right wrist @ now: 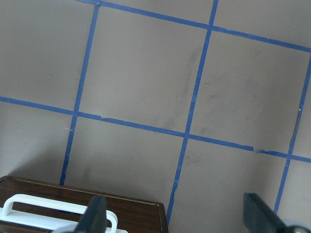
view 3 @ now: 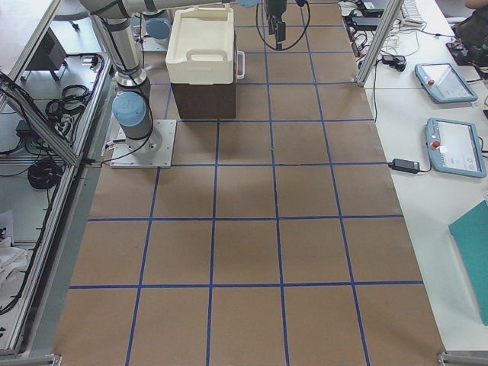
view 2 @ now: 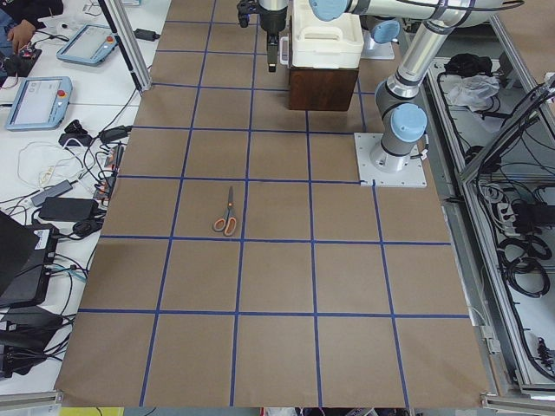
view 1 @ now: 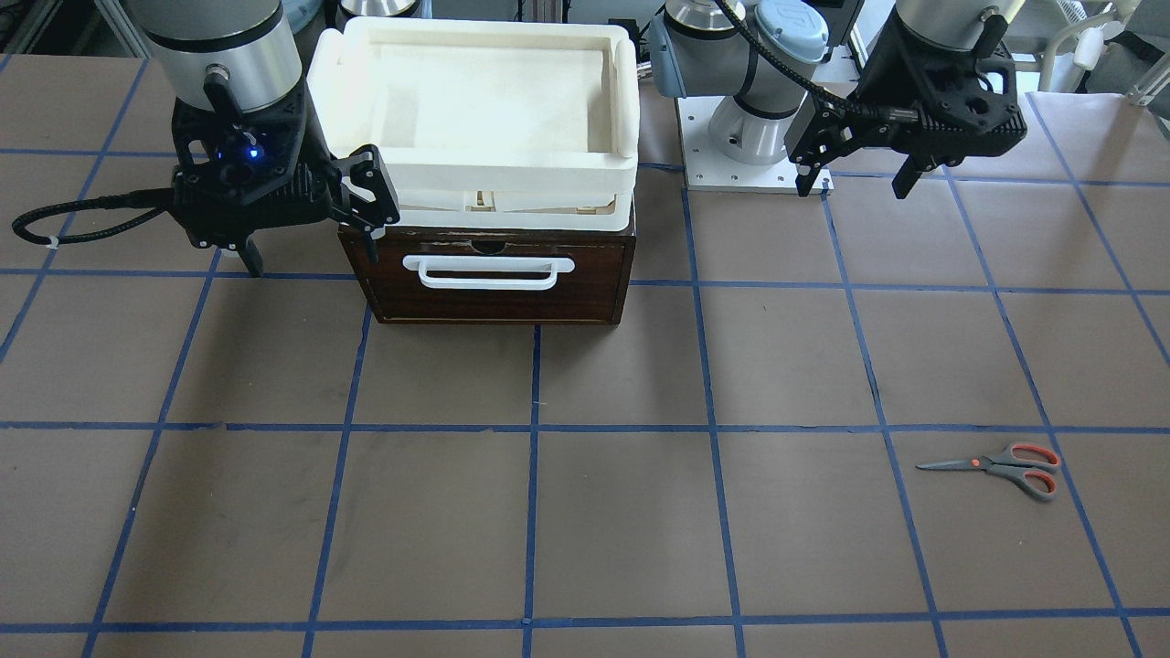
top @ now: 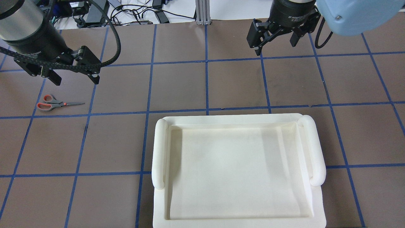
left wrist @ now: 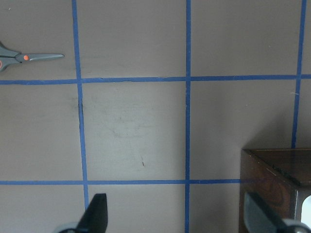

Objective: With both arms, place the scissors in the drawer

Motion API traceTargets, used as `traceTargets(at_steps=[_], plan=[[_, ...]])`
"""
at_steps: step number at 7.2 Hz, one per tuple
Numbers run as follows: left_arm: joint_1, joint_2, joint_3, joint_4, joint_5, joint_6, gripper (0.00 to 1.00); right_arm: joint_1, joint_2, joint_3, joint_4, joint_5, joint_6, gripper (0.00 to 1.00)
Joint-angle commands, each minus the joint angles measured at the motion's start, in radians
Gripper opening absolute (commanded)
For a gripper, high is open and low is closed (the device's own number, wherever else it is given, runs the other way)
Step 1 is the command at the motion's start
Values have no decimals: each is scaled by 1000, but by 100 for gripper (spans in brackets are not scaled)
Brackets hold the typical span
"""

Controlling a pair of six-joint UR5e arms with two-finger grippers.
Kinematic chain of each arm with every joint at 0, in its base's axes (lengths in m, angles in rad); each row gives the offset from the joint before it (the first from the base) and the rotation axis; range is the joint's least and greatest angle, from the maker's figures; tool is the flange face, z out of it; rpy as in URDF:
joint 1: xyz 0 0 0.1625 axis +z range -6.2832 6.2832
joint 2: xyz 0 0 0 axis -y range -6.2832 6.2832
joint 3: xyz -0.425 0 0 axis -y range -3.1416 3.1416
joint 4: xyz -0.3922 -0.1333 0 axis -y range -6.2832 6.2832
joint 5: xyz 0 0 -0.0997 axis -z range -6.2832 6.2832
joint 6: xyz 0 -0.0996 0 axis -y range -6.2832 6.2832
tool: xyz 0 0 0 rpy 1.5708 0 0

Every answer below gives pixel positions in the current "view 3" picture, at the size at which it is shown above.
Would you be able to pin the black power adapter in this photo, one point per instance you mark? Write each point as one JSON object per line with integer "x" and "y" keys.
{"x": 403, "y": 165}

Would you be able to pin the teal box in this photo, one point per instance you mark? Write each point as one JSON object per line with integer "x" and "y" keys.
{"x": 470, "y": 234}

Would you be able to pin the dark brown drawer cabinet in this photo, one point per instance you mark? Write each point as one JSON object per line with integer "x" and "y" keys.
{"x": 208, "y": 101}

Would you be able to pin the aluminium frame post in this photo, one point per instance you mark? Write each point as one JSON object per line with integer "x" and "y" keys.
{"x": 383, "y": 29}

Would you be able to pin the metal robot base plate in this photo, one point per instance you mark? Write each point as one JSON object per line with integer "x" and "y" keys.
{"x": 157, "y": 152}

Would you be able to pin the lower blue teach pendant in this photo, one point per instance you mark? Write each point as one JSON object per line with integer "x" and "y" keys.
{"x": 454, "y": 147}

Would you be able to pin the aluminium frame rail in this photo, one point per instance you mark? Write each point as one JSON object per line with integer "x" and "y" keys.
{"x": 35, "y": 214}

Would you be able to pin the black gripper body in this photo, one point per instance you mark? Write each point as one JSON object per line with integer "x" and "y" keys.
{"x": 273, "y": 7}

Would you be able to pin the brown paper table mat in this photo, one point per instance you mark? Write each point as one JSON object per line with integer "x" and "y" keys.
{"x": 275, "y": 238}

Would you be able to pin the upper blue teach pendant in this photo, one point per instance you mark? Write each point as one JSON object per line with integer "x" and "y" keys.
{"x": 444, "y": 83}

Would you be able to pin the blue teach pendant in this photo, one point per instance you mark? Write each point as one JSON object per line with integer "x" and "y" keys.
{"x": 454, "y": 147}
{"x": 444, "y": 83}

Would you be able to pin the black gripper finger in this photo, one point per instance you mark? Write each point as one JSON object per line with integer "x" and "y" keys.
{"x": 280, "y": 34}
{"x": 271, "y": 25}

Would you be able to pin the cream plastic storage box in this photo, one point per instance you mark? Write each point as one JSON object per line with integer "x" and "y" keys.
{"x": 201, "y": 46}

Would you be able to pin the grey electronics box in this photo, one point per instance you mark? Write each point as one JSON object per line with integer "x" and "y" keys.
{"x": 49, "y": 56}

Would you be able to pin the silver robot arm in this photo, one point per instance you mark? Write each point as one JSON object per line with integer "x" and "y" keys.
{"x": 117, "y": 38}

